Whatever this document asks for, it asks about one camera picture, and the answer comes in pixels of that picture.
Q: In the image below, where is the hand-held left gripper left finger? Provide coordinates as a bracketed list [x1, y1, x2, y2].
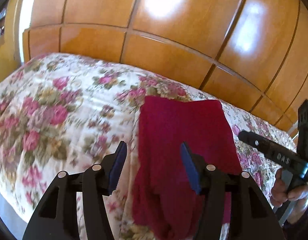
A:
[22, 141, 128, 240]

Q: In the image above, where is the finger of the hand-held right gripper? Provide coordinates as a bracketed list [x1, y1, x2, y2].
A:
[238, 130, 269, 158]

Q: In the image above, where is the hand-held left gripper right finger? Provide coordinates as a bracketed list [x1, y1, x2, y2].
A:
[180, 142, 285, 240]

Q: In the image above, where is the dark red knit sweater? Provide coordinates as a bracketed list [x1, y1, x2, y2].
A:
[132, 95, 242, 240]

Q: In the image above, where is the person's right forearm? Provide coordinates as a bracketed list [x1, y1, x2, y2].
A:
[285, 200, 308, 233]

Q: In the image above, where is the person's right hand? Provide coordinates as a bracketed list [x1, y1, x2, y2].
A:
[271, 169, 308, 224]

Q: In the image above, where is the floral bedspread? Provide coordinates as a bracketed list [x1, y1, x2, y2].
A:
[0, 52, 298, 240]

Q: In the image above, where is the wooden wardrobe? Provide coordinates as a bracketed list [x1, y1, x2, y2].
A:
[22, 0, 308, 135]

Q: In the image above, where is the wooden glass-door cabinet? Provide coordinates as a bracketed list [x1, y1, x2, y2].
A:
[0, 0, 27, 85]

